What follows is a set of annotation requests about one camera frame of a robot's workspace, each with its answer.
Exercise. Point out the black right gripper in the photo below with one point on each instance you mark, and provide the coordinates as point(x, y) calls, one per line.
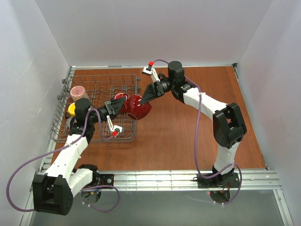
point(159, 88)

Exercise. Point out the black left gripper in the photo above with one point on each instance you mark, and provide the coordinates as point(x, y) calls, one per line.
point(109, 107)

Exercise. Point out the red floral mug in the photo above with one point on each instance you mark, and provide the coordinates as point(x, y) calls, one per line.
point(133, 108)

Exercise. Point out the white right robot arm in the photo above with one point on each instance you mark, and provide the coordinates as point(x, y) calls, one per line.
point(229, 126)

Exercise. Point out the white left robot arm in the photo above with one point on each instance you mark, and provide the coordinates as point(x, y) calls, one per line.
point(54, 190)

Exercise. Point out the plain red mug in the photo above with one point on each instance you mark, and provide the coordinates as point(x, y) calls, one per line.
point(121, 95)

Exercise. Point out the pink ghost pattern cup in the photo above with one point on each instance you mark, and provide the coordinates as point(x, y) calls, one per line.
point(78, 92)

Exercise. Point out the yellow cup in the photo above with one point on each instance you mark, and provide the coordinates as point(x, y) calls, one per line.
point(71, 109)

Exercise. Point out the clear glass cup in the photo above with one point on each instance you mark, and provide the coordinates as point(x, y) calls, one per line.
point(68, 122)

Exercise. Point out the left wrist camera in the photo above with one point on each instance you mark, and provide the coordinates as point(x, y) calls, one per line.
point(114, 129)

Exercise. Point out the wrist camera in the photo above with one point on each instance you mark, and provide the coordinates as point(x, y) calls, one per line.
point(114, 129)
point(150, 71)

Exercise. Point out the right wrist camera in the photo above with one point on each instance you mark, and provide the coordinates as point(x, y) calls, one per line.
point(150, 71)

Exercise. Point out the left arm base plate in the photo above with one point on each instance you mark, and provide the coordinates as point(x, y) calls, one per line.
point(101, 179)

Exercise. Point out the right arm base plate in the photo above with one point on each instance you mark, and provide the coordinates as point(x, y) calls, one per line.
point(219, 181)

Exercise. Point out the aluminium mounting rail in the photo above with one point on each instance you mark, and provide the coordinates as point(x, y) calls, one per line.
point(155, 180)

